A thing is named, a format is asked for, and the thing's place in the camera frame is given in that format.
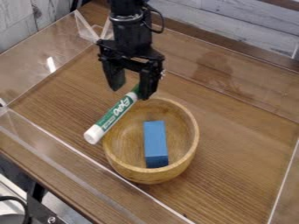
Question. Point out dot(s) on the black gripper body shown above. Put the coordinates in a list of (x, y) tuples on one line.
[(131, 47)]

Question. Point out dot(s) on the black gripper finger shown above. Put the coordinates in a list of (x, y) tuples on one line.
[(115, 73), (150, 77)]

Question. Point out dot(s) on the green Expo marker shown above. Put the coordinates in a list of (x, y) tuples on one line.
[(102, 126)]

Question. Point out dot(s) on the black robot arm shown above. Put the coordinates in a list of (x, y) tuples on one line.
[(131, 9)]

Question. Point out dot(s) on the brown wooden bowl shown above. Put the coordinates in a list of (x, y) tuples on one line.
[(123, 142)]

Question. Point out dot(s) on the blue rectangular block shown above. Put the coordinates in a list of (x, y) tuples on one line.
[(155, 144)]

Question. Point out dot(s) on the black metal stand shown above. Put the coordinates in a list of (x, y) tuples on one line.
[(47, 208)]

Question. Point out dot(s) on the clear acrylic corner bracket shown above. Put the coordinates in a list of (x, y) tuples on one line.
[(94, 32)]

